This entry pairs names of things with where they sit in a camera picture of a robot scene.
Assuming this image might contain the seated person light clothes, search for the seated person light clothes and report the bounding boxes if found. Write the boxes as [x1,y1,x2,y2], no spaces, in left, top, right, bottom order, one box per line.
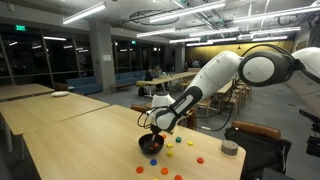
[153,65,164,79]

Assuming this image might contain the black bowl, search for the black bowl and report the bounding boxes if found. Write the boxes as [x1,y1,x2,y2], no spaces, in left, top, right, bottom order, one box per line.
[137,133,165,156]

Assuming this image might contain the black camera on tripod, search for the black camera on tripod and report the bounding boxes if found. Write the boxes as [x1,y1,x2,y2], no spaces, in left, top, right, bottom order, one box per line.
[298,109,320,159]

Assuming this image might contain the grey duct tape roll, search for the grey duct tape roll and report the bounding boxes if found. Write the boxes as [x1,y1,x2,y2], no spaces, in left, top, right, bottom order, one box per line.
[220,139,239,156]

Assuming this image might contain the seated person dark clothes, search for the seated person dark clothes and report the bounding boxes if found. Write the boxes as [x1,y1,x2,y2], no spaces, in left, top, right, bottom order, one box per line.
[144,69,154,82]

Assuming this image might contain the ceiling light strip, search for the ceiling light strip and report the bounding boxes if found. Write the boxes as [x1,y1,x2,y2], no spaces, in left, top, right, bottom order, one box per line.
[168,37,201,44]
[232,4,320,24]
[148,0,227,24]
[135,27,177,38]
[61,1,107,25]

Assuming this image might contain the long wooden table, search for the long wooden table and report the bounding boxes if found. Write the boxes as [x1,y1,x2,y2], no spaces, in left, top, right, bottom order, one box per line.
[216,81,234,95]
[135,71,199,100]

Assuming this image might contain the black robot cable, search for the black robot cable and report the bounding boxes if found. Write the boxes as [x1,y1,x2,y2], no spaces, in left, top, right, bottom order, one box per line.
[137,43,320,133]

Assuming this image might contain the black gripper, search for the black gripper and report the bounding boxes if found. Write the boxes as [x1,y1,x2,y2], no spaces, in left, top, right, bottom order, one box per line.
[149,123,161,144]

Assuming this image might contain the blue sofa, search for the blue sofa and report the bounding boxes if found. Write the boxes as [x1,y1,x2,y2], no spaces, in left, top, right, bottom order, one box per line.
[114,70,148,85]
[65,76,103,96]

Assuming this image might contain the wooden bench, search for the wooden bench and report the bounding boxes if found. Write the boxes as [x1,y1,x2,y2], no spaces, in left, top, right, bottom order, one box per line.
[109,82,134,93]

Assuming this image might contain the concrete pillar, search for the concrete pillar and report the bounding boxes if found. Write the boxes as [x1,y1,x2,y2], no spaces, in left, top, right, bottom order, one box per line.
[88,19,116,93]

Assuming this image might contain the light wooden table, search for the light wooden table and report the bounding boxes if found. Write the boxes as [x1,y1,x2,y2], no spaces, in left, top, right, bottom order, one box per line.
[0,83,55,103]
[0,92,110,153]

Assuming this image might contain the white plate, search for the white plate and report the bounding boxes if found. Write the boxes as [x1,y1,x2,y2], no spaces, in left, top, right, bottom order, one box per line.
[50,90,70,98]

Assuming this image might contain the wooden chair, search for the wooden chair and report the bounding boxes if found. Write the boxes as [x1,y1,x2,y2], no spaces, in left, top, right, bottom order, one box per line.
[196,96,214,118]

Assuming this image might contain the open cardboard box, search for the open cardboard box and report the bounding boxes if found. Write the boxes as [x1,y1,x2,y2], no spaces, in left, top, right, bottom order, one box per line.
[145,100,198,131]

